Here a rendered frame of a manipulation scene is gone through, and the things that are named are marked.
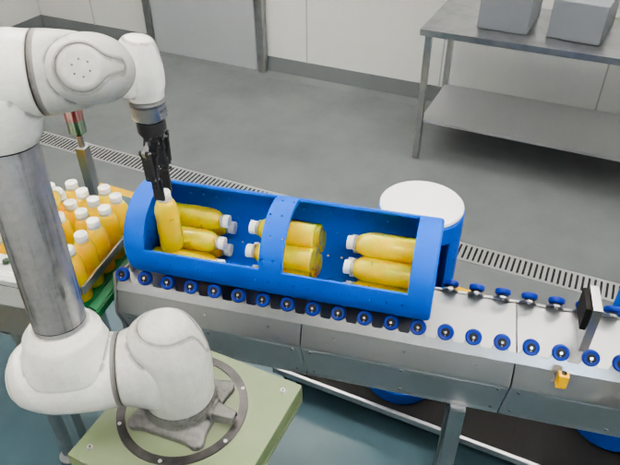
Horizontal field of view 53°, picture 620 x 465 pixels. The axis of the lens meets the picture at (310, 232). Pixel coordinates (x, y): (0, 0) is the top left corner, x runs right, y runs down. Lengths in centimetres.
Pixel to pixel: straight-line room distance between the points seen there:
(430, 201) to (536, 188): 220
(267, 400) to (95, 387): 38
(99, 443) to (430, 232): 93
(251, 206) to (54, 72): 106
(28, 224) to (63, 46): 32
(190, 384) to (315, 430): 145
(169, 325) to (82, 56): 55
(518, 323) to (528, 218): 212
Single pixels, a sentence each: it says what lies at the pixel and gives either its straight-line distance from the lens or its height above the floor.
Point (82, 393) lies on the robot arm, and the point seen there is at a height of 124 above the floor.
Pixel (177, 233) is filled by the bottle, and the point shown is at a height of 113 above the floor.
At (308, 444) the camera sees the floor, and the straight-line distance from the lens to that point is 266.
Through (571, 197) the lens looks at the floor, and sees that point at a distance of 424.
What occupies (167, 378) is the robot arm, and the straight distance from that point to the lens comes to 127.
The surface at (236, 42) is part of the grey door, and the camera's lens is 570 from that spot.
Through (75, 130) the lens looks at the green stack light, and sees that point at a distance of 235.
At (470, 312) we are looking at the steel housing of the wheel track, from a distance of 188.
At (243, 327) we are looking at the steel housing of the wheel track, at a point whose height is 86.
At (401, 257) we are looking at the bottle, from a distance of 169.
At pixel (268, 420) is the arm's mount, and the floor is 106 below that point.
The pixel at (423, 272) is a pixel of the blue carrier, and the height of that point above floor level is 117.
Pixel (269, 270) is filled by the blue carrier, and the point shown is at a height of 111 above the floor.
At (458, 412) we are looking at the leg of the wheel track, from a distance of 203.
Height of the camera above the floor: 221
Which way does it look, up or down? 37 degrees down
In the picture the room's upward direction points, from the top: straight up
